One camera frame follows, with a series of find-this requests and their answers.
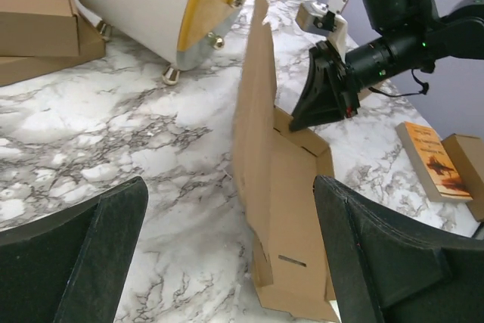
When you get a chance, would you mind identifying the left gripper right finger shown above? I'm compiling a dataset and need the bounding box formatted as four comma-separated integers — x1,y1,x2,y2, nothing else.
313,175,483,323

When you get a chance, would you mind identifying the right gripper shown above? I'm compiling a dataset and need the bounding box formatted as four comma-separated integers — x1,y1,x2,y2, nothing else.
289,41,360,132

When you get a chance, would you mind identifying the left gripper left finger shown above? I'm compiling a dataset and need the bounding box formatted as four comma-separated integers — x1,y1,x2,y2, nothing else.
1,176,147,322

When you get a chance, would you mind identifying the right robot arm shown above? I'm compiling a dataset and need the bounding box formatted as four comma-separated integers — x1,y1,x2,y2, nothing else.
289,0,483,132

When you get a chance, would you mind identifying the cardboard box under book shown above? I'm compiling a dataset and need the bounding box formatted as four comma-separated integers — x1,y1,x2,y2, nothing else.
442,134,484,222

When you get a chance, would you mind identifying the cardboard box under large box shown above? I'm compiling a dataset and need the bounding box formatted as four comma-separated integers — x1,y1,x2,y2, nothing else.
0,14,106,86

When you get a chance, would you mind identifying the large folded cardboard box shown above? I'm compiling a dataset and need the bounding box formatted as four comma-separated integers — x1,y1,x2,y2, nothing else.
1,0,79,57

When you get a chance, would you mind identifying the orange paperback book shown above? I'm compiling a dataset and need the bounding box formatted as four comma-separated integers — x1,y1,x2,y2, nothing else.
396,122,472,203

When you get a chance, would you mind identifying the round cream drawer cabinet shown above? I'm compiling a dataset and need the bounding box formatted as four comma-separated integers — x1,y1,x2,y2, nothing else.
80,0,246,85

